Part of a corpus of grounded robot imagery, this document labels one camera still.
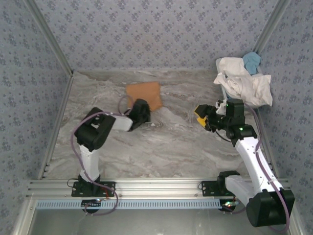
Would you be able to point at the orange cartoon print t-shirt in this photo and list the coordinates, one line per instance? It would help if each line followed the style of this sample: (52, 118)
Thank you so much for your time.
(144, 94)

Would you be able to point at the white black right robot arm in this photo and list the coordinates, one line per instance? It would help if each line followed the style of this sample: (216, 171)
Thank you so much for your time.
(252, 161)

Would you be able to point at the grey plastic bin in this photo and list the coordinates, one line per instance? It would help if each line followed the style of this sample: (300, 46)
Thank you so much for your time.
(223, 91)

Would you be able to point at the crumpled white t-shirt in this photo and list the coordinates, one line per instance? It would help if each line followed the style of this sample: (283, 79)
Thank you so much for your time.
(247, 83)

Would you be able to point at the crumpled light blue t-shirt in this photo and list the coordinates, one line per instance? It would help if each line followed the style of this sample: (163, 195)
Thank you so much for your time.
(252, 61)

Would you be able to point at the small controller circuit board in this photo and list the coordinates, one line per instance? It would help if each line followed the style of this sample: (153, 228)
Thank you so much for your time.
(230, 204)
(91, 203)

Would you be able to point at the aluminium frame cross rail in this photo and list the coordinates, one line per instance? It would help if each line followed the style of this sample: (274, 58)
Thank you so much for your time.
(159, 188)

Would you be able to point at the aluminium frame post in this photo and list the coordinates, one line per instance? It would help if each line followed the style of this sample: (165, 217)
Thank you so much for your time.
(49, 36)
(271, 24)

